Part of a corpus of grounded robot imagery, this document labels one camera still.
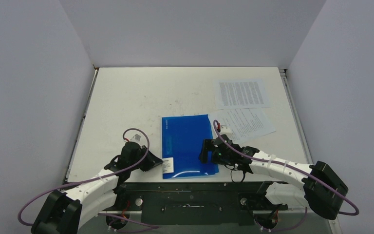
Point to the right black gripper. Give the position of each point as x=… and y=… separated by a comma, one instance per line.
x=209, y=152

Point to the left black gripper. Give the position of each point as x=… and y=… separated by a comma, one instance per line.
x=151, y=162

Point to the blue plastic folder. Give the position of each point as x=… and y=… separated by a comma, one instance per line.
x=182, y=141

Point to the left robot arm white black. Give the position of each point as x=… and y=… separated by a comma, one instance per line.
x=65, y=212

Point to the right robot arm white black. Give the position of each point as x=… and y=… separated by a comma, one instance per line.
x=289, y=175

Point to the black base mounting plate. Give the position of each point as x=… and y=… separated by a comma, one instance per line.
x=210, y=203

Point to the printed text paper sheet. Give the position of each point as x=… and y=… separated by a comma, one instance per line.
x=240, y=94

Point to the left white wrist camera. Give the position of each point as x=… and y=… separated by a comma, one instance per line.
x=136, y=138

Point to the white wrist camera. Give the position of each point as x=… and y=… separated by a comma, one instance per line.
x=136, y=138
x=225, y=130

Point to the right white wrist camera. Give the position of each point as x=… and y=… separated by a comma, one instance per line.
x=225, y=130

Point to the aluminium frame rail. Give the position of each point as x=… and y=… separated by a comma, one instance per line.
x=321, y=199

